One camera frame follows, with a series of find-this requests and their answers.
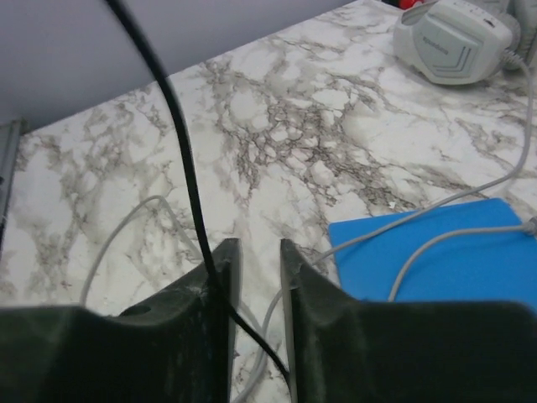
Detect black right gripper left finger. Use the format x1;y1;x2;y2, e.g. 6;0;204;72
0;238;244;403

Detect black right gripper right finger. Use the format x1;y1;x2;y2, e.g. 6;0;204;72
280;239;536;402

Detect black headphones with cable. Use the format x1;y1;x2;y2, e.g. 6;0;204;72
106;0;290;385

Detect blue plastic board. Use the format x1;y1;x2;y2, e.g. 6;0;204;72
334;198;536;308

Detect red black emergency button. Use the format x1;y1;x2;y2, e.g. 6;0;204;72
397;0;425;10

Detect grey white headphones with cable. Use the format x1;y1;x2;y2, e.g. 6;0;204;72
80;1;534;402

